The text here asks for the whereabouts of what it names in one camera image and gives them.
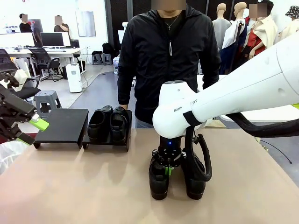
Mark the small grey stool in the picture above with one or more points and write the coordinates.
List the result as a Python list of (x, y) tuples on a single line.
[(97, 59), (107, 59)]

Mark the person in black jacket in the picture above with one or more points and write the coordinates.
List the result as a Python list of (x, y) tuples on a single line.
[(149, 58)]

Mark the mannequin in grey tank top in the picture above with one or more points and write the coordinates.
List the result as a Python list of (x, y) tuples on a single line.
[(224, 28)]

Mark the mannequin in cream jacket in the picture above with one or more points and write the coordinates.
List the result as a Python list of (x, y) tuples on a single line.
[(266, 30)]

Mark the grey plastic stool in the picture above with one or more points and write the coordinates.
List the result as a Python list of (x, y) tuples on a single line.
[(46, 94)]

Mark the black backpack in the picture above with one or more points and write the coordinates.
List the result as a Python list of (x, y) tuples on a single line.
[(108, 49)]

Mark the mannequin in white navy jacket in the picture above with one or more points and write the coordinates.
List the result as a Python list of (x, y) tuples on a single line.
[(230, 37)]

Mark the black computer monitor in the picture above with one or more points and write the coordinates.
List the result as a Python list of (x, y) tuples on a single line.
[(51, 39)]

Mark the tan cardboard box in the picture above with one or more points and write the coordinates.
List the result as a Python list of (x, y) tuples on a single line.
[(217, 124)]

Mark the mannequin in red top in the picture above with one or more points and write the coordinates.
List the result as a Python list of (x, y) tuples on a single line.
[(253, 42)]

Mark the white air purifier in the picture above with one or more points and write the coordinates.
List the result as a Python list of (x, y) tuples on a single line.
[(74, 79)]

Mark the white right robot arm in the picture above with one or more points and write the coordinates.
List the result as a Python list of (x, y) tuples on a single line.
[(233, 93)]

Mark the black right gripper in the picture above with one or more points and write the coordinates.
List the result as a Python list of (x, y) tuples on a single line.
[(169, 148)]

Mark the person's right forearm black sleeve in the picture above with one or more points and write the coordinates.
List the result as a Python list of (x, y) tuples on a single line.
[(125, 93)]

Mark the white backed monitor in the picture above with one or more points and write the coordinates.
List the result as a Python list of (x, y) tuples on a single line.
[(66, 39)]

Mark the person's left forearm black sleeve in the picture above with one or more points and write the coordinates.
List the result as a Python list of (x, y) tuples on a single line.
[(211, 77)]

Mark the black banner with red dot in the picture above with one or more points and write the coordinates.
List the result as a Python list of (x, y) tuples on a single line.
[(37, 25)]

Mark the mannequin with bucket hat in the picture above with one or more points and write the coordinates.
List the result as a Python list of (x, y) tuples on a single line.
[(293, 12)]

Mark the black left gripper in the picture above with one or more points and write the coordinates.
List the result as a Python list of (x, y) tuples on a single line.
[(5, 123)]

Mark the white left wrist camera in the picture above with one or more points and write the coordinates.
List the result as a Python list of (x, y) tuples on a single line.
[(22, 75)]

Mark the black leather loafer shoe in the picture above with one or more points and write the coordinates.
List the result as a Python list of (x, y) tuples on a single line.
[(195, 186), (99, 128)]

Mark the white plastic sheet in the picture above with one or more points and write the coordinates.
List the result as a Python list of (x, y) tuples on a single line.
[(9, 156)]

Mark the person's right hand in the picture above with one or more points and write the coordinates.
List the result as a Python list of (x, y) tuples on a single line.
[(123, 106)]

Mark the framed wall board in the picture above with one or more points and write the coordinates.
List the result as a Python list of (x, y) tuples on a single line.
[(86, 23)]

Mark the white office desk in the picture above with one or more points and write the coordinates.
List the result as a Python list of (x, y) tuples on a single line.
[(60, 50)]

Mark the black mesh office chair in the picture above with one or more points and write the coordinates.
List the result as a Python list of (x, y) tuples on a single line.
[(43, 59), (9, 63)]

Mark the white folding table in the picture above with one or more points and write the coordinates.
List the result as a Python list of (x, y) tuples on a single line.
[(268, 115)]

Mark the black metal shoe stand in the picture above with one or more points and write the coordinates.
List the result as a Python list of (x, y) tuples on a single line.
[(65, 126), (129, 135)]

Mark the background person brown shirt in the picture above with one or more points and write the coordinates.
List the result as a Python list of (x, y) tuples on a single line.
[(64, 28)]

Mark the black bag on stool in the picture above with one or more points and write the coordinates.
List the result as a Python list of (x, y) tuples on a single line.
[(97, 52)]

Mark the background person black shirt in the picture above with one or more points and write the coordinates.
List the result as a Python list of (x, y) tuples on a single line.
[(25, 28)]

